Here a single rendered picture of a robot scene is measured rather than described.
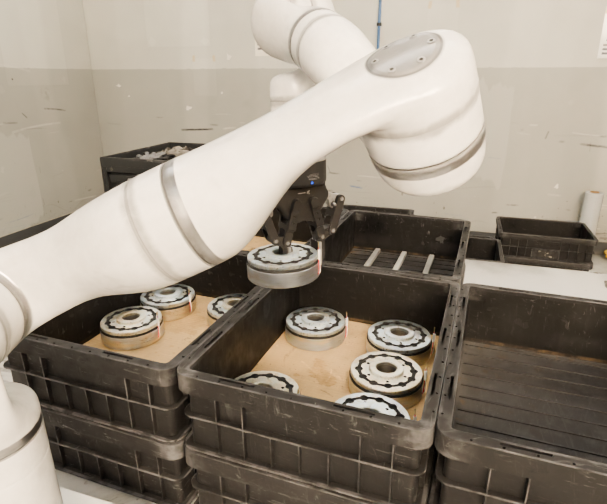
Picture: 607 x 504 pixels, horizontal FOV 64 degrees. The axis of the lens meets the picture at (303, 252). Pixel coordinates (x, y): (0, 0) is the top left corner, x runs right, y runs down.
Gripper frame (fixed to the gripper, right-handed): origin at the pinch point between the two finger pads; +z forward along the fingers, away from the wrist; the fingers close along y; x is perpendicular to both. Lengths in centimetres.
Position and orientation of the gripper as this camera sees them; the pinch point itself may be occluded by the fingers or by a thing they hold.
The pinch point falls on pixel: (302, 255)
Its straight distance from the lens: 71.7
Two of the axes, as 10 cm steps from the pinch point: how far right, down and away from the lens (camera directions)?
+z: 0.3, 9.4, 3.3
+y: 8.9, -1.8, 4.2
